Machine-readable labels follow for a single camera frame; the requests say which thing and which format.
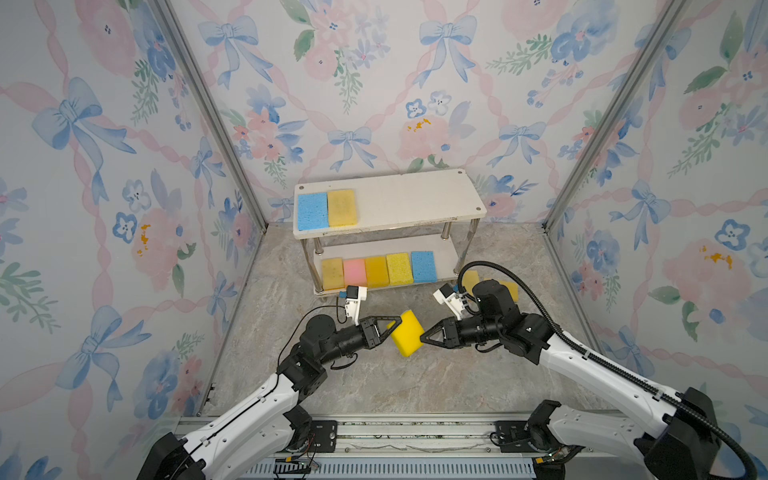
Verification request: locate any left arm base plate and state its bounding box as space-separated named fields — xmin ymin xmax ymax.
xmin=285 ymin=420 xmax=339 ymax=454

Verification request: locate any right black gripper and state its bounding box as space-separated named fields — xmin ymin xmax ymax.
xmin=419 ymin=319 xmax=504 ymax=352

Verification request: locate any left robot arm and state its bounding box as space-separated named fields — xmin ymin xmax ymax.
xmin=138 ymin=314 xmax=402 ymax=479

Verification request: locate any right aluminium frame post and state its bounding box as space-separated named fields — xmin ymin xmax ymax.
xmin=542 ymin=0 xmax=690 ymax=234

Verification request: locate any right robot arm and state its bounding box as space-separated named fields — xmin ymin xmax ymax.
xmin=421 ymin=280 xmax=721 ymax=479

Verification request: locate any bright yellow sponge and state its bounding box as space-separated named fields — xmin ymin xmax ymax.
xmin=391 ymin=310 xmax=425 ymax=358

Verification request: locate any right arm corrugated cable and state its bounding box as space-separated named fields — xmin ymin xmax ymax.
xmin=457 ymin=260 xmax=758 ymax=480

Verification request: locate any left aluminium frame post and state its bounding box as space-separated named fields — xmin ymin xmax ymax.
xmin=148 ymin=0 xmax=268 ymax=235

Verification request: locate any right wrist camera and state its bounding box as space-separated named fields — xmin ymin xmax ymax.
xmin=433 ymin=283 xmax=472 ymax=320

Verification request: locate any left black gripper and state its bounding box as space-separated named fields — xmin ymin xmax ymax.
xmin=316 ymin=317 xmax=399 ymax=370

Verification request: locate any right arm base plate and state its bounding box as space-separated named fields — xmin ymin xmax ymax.
xmin=489 ymin=420 xmax=582 ymax=456

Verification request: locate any aluminium frame post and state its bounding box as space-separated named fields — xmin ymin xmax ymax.
xmin=148 ymin=0 xmax=268 ymax=235
xmin=542 ymin=0 xmax=690 ymax=234

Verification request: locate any white two-tier shelf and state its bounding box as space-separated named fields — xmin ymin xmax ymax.
xmin=293 ymin=169 xmax=487 ymax=297

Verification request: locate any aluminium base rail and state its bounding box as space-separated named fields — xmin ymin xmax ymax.
xmin=157 ymin=410 xmax=673 ymax=480

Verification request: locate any dark yellow sponge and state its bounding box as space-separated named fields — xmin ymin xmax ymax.
xmin=501 ymin=281 xmax=519 ymax=302

